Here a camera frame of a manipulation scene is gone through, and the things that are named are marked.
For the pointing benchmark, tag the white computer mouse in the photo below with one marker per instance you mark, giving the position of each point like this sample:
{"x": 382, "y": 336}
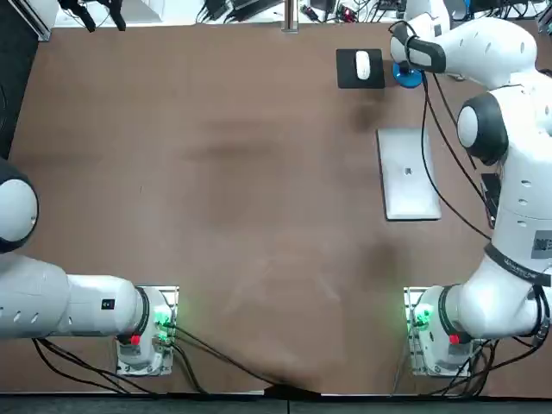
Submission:
{"x": 362, "y": 64}

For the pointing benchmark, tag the blue desk lamp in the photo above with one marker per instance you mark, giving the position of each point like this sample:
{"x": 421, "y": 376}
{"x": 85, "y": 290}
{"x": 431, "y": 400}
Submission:
{"x": 409, "y": 82}

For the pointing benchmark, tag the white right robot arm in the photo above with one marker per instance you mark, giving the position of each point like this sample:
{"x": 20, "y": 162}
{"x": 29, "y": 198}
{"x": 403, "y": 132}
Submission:
{"x": 517, "y": 215}

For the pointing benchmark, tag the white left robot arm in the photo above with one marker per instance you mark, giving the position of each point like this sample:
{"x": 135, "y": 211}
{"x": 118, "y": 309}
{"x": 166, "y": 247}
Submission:
{"x": 86, "y": 310}

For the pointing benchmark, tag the black mouse pad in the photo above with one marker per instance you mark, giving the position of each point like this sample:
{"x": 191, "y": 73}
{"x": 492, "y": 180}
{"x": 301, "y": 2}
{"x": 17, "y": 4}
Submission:
{"x": 345, "y": 77}

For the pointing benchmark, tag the aluminium profile post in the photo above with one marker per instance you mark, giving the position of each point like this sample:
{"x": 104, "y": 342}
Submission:
{"x": 43, "y": 17}

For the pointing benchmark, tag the grey laptop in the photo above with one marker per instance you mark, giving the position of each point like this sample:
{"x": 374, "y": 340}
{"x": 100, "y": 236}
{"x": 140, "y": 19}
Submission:
{"x": 401, "y": 194}

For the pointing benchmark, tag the aluminium camera post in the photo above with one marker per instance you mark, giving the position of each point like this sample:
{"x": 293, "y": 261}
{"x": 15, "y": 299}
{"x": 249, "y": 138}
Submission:
{"x": 291, "y": 17}

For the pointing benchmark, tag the black plug with red light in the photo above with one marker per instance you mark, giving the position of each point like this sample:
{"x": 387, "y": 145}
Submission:
{"x": 310, "y": 12}
{"x": 347, "y": 16}

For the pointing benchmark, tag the black labelled power adapter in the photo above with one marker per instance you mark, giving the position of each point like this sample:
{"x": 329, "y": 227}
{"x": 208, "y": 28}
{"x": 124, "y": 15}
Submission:
{"x": 496, "y": 5}

